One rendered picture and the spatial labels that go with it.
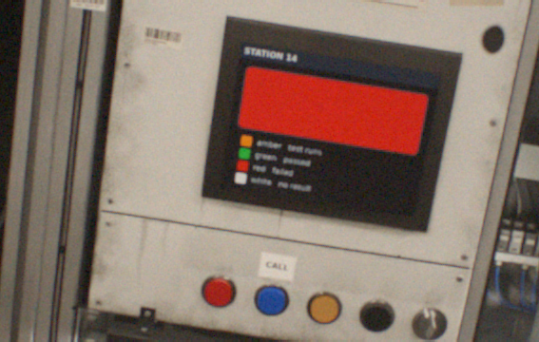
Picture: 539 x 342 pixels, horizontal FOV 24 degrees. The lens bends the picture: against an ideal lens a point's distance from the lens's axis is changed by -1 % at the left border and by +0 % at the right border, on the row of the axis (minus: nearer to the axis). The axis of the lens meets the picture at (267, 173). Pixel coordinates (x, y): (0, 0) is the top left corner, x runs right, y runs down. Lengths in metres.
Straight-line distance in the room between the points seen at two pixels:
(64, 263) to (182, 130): 0.22
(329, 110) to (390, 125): 0.07
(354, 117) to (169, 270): 0.28
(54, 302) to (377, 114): 0.44
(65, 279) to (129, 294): 0.08
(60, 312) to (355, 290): 0.34
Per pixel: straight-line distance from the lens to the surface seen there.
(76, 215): 1.43
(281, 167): 1.35
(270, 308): 1.42
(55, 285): 1.47
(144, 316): 1.45
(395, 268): 1.41
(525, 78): 1.37
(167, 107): 1.36
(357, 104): 1.33
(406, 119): 1.33
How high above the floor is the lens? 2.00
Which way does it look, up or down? 18 degrees down
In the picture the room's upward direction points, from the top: 9 degrees clockwise
